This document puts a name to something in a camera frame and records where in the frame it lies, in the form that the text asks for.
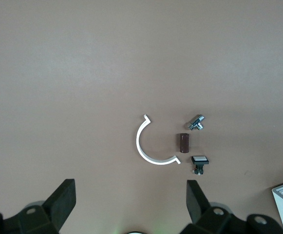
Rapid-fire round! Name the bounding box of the dark brown cylinder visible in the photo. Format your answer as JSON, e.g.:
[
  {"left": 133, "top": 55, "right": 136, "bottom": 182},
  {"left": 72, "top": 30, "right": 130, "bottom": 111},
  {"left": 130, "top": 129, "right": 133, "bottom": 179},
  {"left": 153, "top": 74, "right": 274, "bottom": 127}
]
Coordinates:
[{"left": 176, "top": 133, "right": 189, "bottom": 154}]

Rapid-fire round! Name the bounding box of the white semicircular pipe clamp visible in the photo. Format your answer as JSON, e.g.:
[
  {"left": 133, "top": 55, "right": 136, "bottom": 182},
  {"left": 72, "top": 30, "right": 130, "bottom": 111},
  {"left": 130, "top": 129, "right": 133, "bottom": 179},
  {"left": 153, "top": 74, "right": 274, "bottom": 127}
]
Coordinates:
[{"left": 135, "top": 114, "right": 181, "bottom": 166}]

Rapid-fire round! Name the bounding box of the white rectangular push button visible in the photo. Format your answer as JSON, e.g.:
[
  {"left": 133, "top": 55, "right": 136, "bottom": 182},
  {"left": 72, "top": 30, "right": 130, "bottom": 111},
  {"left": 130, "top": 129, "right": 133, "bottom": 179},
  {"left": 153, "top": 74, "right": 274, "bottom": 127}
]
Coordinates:
[{"left": 191, "top": 155, "right": 210, "bottom": 176}]

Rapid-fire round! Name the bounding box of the brown table mat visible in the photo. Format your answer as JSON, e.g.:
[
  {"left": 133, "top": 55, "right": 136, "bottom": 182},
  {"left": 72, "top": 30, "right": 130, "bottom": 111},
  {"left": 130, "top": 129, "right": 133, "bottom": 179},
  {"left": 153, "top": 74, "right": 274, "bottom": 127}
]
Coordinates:
[{"left": 0, "top": 0, "right": 283, "bottom": 234}]

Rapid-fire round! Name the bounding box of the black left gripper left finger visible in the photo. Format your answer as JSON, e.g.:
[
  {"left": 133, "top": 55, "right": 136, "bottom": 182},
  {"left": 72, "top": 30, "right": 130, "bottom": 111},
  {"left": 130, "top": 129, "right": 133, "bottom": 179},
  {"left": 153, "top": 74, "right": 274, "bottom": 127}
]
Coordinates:
[{"left": 0, "top": 178, "right": 76, "bottom": 234}]

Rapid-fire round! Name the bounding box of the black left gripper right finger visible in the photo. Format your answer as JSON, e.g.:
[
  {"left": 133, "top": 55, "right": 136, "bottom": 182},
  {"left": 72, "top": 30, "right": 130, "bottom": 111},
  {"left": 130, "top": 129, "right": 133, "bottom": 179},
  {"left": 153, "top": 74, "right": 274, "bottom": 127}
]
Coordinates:
[{"left": 186, "top": 179, "right": 283, "bottom": 234}]

